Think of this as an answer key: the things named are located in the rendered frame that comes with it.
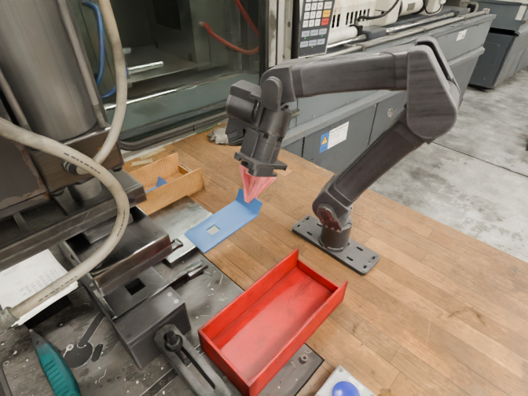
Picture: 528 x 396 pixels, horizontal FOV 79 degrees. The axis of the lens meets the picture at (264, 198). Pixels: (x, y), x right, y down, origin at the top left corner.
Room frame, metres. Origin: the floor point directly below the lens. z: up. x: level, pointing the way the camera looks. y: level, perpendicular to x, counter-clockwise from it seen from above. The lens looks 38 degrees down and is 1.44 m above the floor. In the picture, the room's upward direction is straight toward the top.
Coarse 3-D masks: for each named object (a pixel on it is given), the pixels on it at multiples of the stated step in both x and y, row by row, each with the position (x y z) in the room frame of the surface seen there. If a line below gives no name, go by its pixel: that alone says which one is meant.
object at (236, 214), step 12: (240, 192) 0.55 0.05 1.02; (240, 204) 0.54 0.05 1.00; (252, 204) 0.52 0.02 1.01; (216, 216) 0.50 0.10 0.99; (228, 216) 0.50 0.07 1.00; (240, 216) 0.50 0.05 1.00; (252, 216) 0.50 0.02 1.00; (192, 228) 0.47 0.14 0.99; (204, 228) 0.47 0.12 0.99; (228, 228) 0.47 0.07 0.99; (240, 228) 0.47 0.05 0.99; (192, 240) 0.44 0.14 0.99; (204, 240) 0.44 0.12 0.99; (216, 240) 0.44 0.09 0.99; (204, 252) 0.41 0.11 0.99
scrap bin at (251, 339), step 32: (288, 256) 0.42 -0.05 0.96; (256, 288) 0.36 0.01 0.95; (288, 288) 0.39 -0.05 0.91; (320, 288) 0.39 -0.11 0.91; (224, 320) 0.30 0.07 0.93; (256, 320) 0.32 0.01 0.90; (288, 320) 0.32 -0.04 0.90; (320, 320) 0.31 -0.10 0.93; (224, 352) 0.26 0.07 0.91; (256, 352) 0.26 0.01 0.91; (288, 352) 0.25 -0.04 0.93; (256, 384) 0.20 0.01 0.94
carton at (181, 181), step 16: (160, 160) 0.77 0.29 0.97; (176, 160) 0.80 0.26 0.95; (144, 176) 0.73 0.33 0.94; (160, 176) 0.76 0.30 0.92; (176, 176) 0.78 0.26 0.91; (192, 176) 0.71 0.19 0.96; (160, 192) 0.64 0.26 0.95; (176, 192) 0.67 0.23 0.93; (192, 192) 0.70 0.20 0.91; (144, 208) 0.60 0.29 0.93; (160, 208) 0.63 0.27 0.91
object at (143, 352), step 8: (128, 288) 0.34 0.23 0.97; (136, 288) 0.35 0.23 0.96; (96, 304) 0.33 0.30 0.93; (176, 312) 0.29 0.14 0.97; (184, 312) 0.30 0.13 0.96; (168, 320) 0.28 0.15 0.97; (176, 320) 0.29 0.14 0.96; (184, 320) 0.30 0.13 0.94; (184, 328) 0.30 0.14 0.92; (120, 336) 0.25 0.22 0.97; (144, 336) 0.25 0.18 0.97; (152, 336) 0.26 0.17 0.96; (136, 344) 0.24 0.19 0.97; (144, 344) 0.25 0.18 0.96; (152, 344) 0.26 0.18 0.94; (128, 352) 0.26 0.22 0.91; (136, 352) 0.24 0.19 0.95; (144, 352) 0.24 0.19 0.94; (152, 352) 0.25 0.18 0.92; (160, 352) 0.26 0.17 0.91; (136, 360) 0.23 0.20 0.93; (144, 360) 0.24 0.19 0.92; (152, 360) 0.25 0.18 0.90
